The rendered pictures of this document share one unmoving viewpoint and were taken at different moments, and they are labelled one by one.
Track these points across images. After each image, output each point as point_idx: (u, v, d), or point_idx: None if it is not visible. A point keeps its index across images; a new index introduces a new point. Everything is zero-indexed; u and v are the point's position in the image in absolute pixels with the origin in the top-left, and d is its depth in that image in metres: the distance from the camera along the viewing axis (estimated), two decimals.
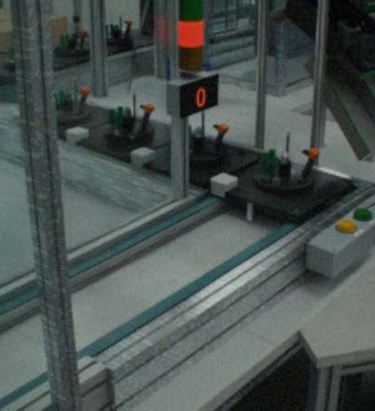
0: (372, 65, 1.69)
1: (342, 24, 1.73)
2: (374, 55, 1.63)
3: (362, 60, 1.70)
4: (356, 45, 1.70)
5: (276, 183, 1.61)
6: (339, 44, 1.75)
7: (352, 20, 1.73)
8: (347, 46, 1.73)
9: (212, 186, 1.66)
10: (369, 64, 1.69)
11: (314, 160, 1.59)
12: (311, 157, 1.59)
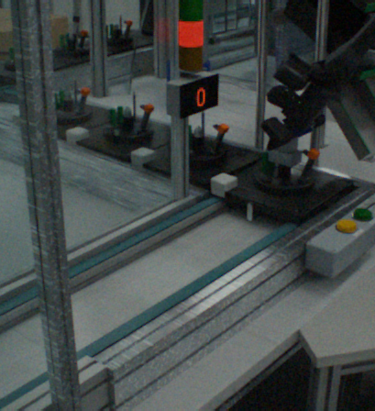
0: (294, 155, 1.62)
1: (369, 50, 1.67)
2: (288, 133, 1.56)
3: (281, 155, 1.62)
4: (267, 145, 1.63)
5: (276, 183, 1.61)
6: (369, 68, 1.71)
7: None
8: None
9: (212, 186, 1.66)
10: (292, 155, 1.61)
11: (314, 160, 1.59)
12: (311, 157, 1.59)
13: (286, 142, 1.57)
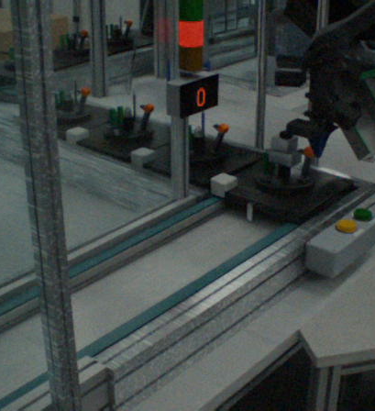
0: (294, 155, 1.62)
1: (369, 50, 1.67)
2: None
3: (281, 155, 1.62)
4: (322, 152, 1.58)
5: (276, 183, 1.61)
6: (369, 68, 1.71)
7: (370, 41, 1.68)
8: None
9: (212, 186, 1.66)
10: (292, 155, 1.61)
11: (310, 157, 1.59)
12: (307, 154, 1.59)
13: None
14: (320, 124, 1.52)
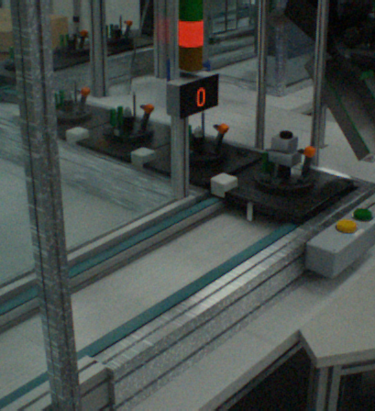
0: (294, 155, 1.62)
1: None
2: None
3: (281, 155, 1.62)
4: None
5: (276, 183, 1.61)
6: (369, 68, 1.71)
7: None
8: None
9: (212, 186, 1.66)
10: (292, 155, 1.61)
11: (310, 157, 1.59)
12: (307, 154, 1.59)
13: None
14: None
